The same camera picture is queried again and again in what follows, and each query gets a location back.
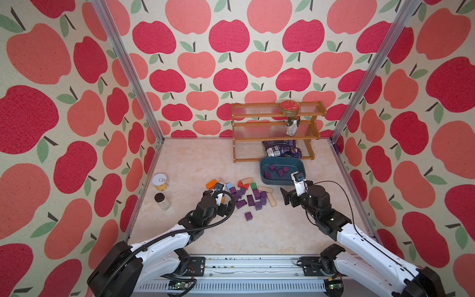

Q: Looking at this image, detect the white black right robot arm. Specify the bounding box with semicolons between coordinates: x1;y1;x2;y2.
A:
281;172;446;297

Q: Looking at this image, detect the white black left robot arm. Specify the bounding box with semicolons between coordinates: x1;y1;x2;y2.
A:
87;189;236;297

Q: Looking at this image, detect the teal storage bin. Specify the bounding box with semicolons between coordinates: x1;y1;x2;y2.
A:
260;157;306;186

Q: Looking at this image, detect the orange block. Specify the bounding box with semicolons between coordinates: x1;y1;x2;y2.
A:
206;179;218;191

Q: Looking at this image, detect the tan wooden long block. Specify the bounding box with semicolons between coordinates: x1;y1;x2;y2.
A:
267;193;277;207

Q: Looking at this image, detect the long purple brick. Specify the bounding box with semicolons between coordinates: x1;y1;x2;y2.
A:
236;199;247;209

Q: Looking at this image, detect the red block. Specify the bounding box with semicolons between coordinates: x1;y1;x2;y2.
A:
238;181;250;189

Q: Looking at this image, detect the tan wooden flat block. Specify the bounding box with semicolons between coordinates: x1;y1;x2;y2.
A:
259;186;273;193

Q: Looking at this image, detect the purple upright brick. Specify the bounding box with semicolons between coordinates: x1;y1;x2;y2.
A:
252;189;261;200

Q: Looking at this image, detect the glass jar black lid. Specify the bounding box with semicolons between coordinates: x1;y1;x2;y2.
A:
154;193;171;211

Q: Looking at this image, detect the purple snack bag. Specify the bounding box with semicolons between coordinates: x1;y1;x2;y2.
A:
262;140;303;158

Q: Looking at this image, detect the yellow peach tin can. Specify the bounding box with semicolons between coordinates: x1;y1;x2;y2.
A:
152;173;169;192

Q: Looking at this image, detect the small green white bottle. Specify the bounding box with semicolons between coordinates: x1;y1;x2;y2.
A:
286;116;301;136

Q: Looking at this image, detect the orange wooden shelf rack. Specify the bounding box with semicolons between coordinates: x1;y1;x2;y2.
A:
231;101;327;163

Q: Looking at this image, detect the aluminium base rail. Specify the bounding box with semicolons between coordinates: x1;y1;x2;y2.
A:
125;254;405;297

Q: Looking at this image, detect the aluminium right corner post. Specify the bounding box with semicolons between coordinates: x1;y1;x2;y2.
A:
329;0;422;147

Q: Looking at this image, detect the aluminium corner post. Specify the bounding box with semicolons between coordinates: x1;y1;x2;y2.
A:
329;0;422;147
92;0;165;145

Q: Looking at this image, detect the aluminium left corner post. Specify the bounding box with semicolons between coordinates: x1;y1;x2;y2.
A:
92;0;165;145

